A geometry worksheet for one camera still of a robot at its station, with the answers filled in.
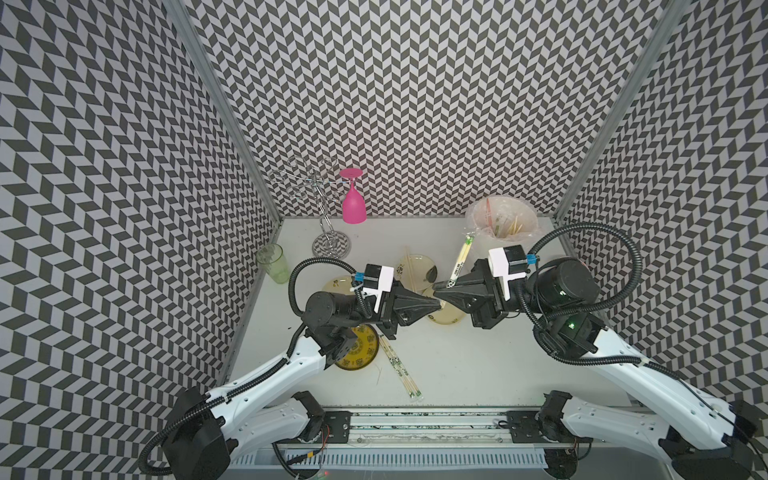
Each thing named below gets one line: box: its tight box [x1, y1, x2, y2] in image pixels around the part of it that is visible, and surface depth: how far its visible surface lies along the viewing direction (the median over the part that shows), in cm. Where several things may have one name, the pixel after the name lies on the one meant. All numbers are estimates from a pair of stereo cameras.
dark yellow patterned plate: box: [335, 324, 379, 371], surface depth 85 cm
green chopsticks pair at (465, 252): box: [446, 232, 475, 288], surface depth 40 cm
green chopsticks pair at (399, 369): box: [378, 334, 424, 401], surface depth 82 cm
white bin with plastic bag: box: [466, 194, 541, 253], surface depth 91 cm
